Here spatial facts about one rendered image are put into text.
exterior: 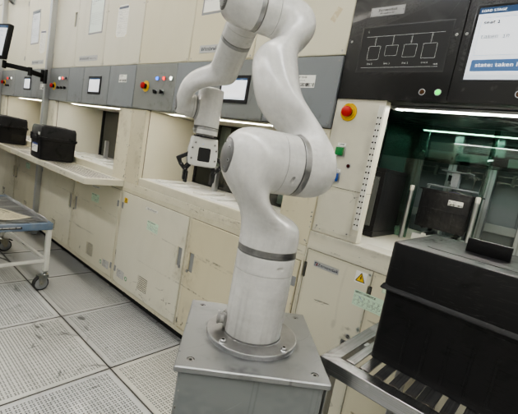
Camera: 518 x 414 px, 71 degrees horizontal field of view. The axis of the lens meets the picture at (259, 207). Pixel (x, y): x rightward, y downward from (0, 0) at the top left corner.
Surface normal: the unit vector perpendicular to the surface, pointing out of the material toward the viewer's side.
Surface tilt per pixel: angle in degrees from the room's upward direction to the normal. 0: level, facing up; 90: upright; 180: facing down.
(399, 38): 90
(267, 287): 90
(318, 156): 64
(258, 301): 90
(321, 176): 97
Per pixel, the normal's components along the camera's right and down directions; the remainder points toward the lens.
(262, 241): -0.21, 0.09
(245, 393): 0.06, 0.15
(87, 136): 0.74, 0.22
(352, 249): -0.65, 0.00
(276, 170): 0.39, 0.39
